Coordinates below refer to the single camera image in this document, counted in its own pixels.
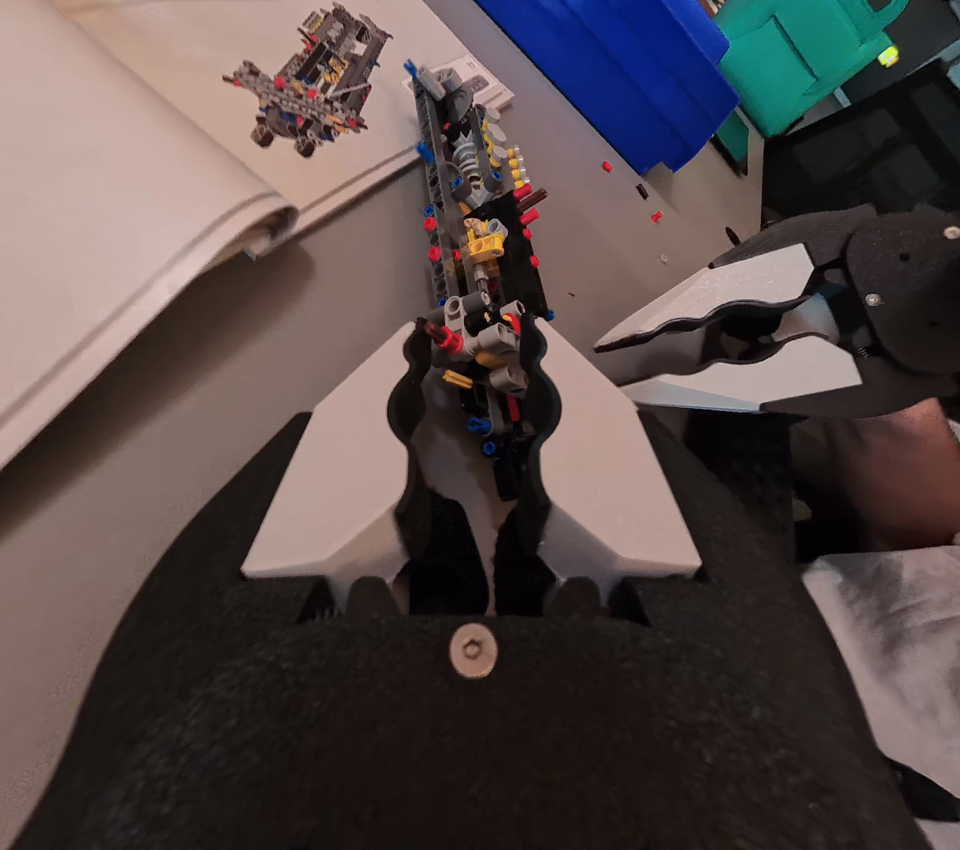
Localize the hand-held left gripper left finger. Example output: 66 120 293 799
241 321 432 615

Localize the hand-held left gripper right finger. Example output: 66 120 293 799
525 315 704 615

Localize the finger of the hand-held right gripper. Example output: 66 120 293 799
592 243 839 354
615 333 864 414

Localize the lego chassis model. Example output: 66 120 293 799
403 59 561 504

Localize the black mesh office chair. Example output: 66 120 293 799
759 59 960 225

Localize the teal bag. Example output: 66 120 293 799
712 0 916 163

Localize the person's white shirt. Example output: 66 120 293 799
802 546 960 821

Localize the blue plastic bin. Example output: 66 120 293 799
446 0 741 176

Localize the open instruction booklet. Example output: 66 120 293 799
0 0 516 469

